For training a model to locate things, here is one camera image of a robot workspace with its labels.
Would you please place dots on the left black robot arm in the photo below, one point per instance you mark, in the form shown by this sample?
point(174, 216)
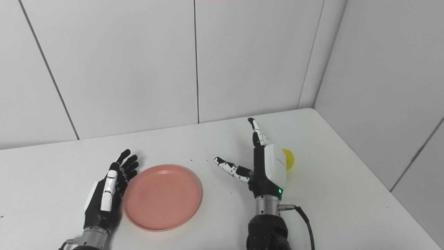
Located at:
point(88, 239)

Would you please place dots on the pink plate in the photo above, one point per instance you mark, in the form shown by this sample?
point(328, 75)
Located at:
point(163, 198)

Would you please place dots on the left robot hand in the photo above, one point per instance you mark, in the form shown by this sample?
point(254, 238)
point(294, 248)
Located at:
point(105, 198)

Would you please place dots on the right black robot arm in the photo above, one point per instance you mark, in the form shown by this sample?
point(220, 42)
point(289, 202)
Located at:
point(267, 227)

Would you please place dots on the yellow lemon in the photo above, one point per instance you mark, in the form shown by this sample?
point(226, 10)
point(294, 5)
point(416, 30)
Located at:
point(288, 159)

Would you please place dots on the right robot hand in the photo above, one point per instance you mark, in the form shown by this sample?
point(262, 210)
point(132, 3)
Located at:
point(265, 173)

